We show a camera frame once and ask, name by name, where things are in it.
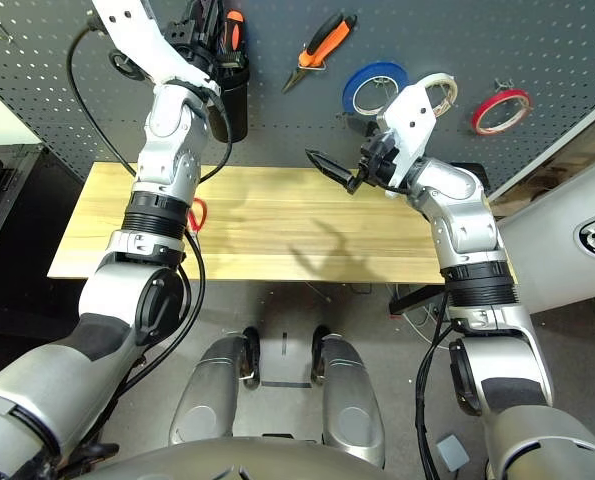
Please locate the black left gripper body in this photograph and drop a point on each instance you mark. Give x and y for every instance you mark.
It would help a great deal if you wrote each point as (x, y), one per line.
(197, 30)

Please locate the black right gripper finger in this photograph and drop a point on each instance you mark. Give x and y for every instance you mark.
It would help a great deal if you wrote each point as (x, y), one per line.
(364, 126)
(334, 167)

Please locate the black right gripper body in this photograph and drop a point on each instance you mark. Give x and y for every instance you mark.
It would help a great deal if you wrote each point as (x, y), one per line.
(377, 160)

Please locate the orange black needle-nose pliers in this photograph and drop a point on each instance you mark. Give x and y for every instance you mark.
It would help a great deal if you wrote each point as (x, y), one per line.
(322, 47)

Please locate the red tape roll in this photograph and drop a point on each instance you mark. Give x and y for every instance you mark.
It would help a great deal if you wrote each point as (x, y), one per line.
(478, 122)

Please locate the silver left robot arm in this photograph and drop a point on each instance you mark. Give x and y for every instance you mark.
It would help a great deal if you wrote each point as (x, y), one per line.
(167, 150)

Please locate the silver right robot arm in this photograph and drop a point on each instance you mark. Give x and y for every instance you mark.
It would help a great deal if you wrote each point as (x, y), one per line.
(457, 210)

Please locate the dark grey pegboard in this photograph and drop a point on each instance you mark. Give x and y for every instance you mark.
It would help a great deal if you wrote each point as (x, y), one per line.
(477, 30)

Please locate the blue tape roll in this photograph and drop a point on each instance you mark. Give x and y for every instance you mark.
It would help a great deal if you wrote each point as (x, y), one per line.
(349, 95)

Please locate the black plastic cup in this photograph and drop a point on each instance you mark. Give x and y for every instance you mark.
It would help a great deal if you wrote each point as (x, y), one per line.
(234, 110)

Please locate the white tape roll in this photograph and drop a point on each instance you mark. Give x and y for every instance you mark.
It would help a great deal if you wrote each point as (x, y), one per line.
(439, 76)

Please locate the black plastic tool case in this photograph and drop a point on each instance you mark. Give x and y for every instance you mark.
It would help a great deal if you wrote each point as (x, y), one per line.
(481, 175)

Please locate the black table leg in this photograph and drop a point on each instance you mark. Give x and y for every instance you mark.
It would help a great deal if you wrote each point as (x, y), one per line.
(417, 300)

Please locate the white rounded machine body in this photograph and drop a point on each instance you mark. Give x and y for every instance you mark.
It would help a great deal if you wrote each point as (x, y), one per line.
(552, 260)

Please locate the silver right robot leg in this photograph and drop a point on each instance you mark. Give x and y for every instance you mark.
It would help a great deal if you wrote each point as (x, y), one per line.
(352, 390)

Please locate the silver robot leg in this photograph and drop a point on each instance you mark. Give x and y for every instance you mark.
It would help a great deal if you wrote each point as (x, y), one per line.
(352, 390)
(207, 390)

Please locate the silver left robot leg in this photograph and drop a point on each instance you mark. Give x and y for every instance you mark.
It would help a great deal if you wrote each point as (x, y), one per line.
(207, 390)

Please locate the grey foot pedal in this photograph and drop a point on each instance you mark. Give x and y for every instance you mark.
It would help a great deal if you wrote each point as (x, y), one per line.
(452, 452)

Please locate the grey robot torso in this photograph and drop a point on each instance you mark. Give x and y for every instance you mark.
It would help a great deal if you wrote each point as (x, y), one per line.
(227, 460)

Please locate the black cabinet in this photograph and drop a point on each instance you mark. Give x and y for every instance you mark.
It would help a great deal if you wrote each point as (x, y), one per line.
(7, 300)

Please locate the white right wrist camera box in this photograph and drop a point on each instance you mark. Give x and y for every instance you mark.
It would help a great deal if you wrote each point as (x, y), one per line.
(412, 125)

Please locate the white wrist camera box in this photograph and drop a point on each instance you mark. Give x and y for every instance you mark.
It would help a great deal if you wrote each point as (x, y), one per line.
(412, 125)
(142, 40)

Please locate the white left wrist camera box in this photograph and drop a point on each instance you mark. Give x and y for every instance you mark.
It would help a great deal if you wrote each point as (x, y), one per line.
(142, 40)

